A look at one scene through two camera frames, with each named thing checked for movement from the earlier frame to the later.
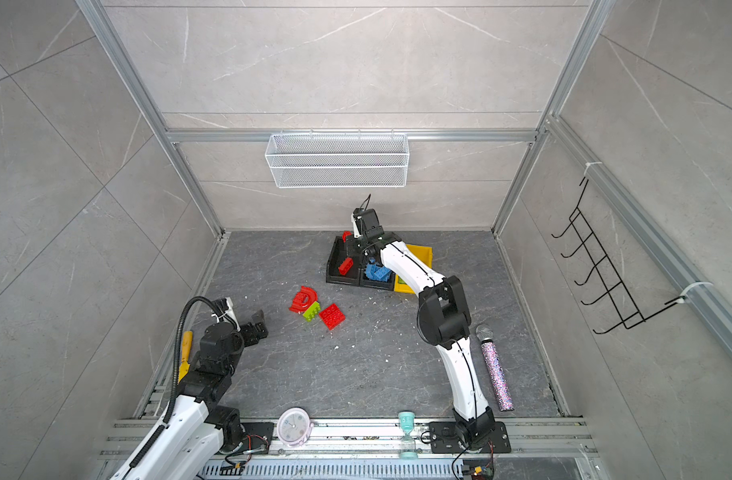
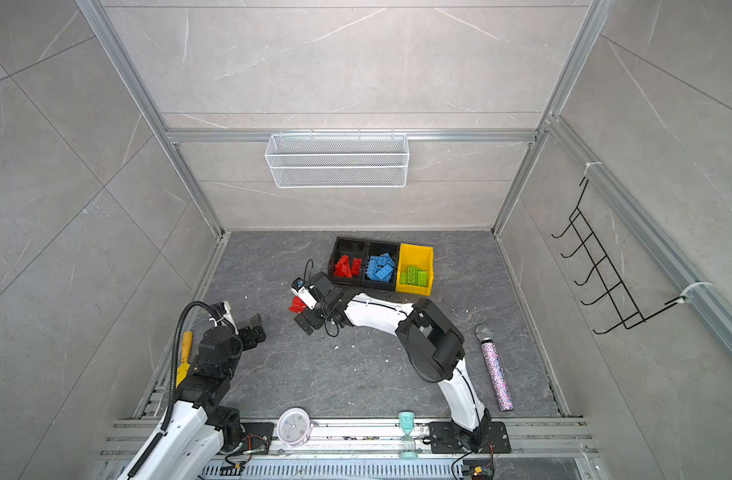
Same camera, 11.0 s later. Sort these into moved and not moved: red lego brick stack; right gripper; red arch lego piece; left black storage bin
Moved: right gripper; red lego brick stack
Not moved: red arch lego piece; left black storage bin
